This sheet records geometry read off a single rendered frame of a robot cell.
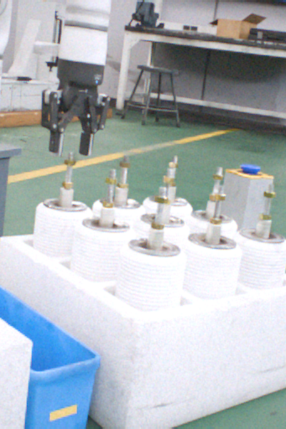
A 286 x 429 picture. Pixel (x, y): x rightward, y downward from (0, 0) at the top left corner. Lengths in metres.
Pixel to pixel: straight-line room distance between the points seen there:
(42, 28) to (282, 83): 2.39
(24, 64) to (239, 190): 3.41
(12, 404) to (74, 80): 0.51
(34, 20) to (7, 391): 4.09
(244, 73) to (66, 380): 5.44
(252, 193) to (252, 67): 4.88
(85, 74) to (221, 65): 5.20
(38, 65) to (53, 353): 3.85
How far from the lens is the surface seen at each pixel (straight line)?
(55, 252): 1.08
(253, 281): 1.06
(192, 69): 6.29
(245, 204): 1.29
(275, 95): 6.10
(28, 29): 4.72
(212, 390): 1.01
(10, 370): 0.77
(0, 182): 1.33
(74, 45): 1.04
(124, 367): 0.89
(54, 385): 0.85
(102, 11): 1.05
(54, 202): 1.12
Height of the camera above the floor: 0.51
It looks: 14 degrees down
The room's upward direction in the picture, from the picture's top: 8 degrees clockwise
